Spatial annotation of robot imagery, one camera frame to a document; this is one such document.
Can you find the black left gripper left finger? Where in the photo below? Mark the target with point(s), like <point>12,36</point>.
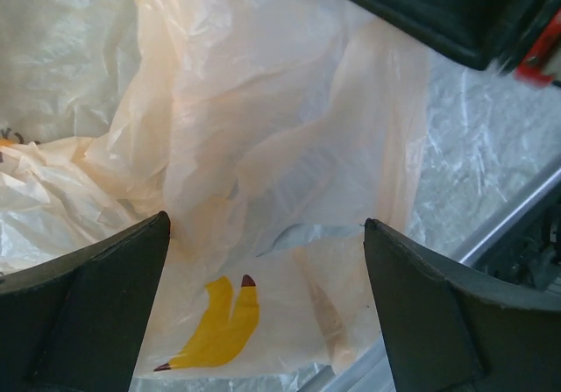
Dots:
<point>76,323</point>

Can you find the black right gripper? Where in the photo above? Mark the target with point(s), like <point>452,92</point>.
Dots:
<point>473,33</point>

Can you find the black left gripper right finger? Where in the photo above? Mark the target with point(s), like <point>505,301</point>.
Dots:
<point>448,327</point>

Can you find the orange translucent plastic bag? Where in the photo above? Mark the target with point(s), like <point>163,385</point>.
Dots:
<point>269,131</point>

